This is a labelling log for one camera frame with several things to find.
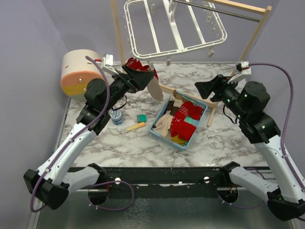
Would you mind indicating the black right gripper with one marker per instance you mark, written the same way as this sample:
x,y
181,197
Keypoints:
x,y
218,85

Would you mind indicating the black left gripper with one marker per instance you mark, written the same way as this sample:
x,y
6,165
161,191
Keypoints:
x,y
140,79

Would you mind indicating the red beige reindeer sock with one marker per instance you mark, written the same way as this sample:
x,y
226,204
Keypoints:
x,y
154,88

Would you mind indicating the red santa sock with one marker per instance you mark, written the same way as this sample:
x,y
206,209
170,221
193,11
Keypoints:
x,y
137,65

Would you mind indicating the white plastic clip hanger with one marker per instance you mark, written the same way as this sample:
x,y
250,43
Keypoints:
x,y
163,29

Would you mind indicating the red snowflake sock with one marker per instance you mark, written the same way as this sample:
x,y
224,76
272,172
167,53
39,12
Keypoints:
x,y
181,128

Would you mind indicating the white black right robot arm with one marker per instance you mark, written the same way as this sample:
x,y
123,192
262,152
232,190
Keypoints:
x,y
285,198

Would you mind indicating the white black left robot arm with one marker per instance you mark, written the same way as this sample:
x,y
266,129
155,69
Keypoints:
x,y
52,182

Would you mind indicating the green grey eraser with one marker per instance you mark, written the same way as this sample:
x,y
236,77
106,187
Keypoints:
x,y
141,118

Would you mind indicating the yellow highlighter pen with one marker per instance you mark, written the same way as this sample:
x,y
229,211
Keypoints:
x,y
135,126

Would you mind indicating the cream ribbed sock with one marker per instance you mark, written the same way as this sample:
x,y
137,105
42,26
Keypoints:
x,y
163,125

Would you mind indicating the blue perforated plastic basket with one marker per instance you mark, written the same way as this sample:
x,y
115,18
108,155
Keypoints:
x,y
168,138

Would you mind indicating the pastel round drawer box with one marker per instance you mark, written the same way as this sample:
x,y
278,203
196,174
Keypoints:
x,y
77,71

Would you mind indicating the yellow sock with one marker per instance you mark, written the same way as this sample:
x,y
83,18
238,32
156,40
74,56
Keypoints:
x,y
179,141

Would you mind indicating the metal hanging rod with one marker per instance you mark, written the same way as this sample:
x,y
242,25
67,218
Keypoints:
x,y
218,11

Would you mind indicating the wooden hanger rack frame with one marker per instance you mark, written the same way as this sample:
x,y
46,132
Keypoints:
x,y
181,72

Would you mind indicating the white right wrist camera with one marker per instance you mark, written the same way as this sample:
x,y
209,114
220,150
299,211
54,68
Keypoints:
x,y
243,70

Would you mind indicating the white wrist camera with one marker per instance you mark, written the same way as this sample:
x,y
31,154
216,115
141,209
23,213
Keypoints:
x,y
106,64
243,70

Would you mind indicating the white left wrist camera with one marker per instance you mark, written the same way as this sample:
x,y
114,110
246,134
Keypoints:
x,y
106,64

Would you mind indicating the black mounting rail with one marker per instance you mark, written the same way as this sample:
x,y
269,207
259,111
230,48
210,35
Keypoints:
x,y
163,182

